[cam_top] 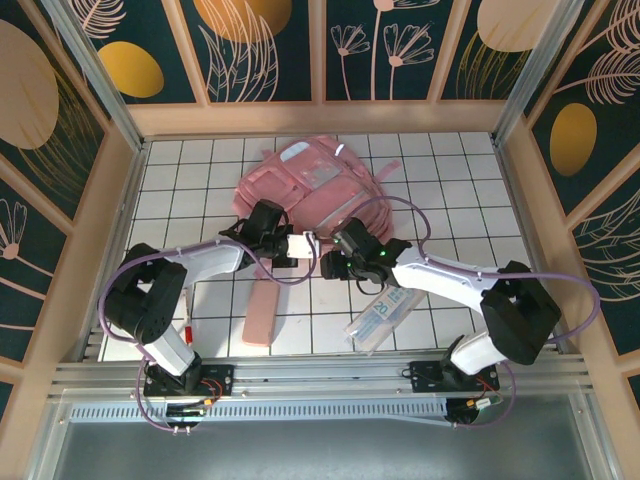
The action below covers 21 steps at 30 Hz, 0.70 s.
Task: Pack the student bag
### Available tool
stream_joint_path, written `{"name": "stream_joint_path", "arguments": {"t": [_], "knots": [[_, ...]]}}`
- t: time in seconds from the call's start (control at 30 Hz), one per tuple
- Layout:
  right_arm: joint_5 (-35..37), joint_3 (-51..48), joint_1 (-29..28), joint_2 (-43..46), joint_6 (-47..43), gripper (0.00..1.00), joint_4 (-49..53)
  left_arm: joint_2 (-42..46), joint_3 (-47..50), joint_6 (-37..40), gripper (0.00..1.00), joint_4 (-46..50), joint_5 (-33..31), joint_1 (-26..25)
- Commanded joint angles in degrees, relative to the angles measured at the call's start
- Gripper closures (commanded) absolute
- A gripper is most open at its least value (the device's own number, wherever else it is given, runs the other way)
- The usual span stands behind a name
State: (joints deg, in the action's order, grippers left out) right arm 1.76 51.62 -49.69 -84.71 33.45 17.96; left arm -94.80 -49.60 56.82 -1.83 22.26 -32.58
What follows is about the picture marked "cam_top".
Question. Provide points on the aluminium mounting rail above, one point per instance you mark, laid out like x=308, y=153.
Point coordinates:
x=320, y=372

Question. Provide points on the aluminium corner post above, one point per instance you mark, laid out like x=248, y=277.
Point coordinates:
x=530, y=70
x=95, y=75

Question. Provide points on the clear ruler pouch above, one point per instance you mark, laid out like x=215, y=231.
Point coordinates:
x=385, y=320

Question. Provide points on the aluminium side rail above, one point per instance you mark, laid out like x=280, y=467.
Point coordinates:
x=537, y=260
x=107, y=260

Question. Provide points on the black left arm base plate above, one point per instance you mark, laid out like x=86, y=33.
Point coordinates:
x=220, y=380

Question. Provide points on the grey sheet metal shelf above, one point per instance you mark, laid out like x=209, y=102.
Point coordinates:
x=320, y=452

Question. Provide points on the small controller board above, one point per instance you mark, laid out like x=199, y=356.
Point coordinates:
x=475, y=407
x=185, y=414

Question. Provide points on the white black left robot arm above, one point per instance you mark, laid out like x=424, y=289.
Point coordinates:
x=150, y=300

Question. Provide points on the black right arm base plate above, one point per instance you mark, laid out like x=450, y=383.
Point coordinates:
x=425, y=377

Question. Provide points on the pink student backpack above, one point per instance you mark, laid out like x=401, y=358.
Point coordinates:
x=320, y=200

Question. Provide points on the white and red marker pen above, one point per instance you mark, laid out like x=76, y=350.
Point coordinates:
x=189, y=332

